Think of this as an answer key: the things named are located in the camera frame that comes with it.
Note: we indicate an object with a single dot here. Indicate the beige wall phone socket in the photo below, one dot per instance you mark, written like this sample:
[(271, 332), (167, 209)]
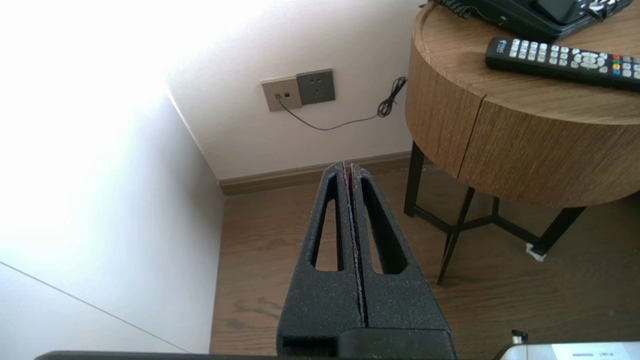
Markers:
[(280, 87)]

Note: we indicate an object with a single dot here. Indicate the black and white telephone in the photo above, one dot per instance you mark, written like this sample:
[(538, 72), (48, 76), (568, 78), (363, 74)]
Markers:
[(520, 17)]

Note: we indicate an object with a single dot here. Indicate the small white plastic piece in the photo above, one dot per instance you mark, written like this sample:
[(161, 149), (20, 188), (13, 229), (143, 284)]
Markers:
[(536, 252)]

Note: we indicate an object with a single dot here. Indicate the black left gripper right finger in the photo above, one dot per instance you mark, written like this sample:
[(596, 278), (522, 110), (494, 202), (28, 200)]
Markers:
[(400, 305)]

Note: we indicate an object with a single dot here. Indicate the wooden table drawer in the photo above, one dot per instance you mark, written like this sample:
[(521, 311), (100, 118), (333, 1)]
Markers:
[(550, 160)]

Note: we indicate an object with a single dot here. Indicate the round wooden bedside table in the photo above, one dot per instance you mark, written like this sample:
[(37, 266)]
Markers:
[(440, 110)]

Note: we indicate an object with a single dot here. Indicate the black TV remote control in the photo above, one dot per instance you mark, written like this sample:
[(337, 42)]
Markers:
[(560, 60)]

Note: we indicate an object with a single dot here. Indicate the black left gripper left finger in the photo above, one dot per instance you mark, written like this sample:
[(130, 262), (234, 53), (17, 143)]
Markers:
[(320, 300)]

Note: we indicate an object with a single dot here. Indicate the wooden skirting board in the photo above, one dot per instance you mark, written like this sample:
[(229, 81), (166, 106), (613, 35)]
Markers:
[(275, 179)]

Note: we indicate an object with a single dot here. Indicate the black telephone handset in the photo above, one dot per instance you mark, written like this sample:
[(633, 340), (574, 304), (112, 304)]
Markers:
[(555, 7)]

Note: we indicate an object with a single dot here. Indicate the dark grey power socket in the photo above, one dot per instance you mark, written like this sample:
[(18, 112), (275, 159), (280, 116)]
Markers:
[(316, 86)]

